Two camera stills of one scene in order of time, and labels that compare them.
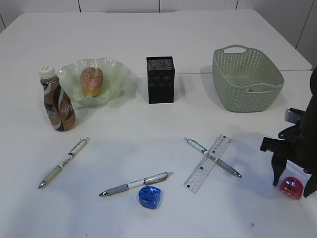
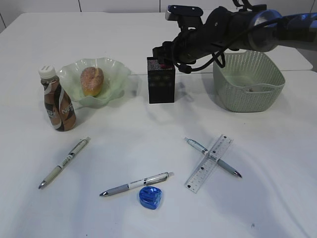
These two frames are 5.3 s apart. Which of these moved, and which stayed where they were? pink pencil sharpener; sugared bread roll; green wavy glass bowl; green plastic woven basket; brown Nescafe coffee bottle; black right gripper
Moved: pink pencil sharpener; black right gripper
Stayed: green plastic woven basket; sugared bread roll; green wavy glass bowl; brown Nescafe coffee bottle
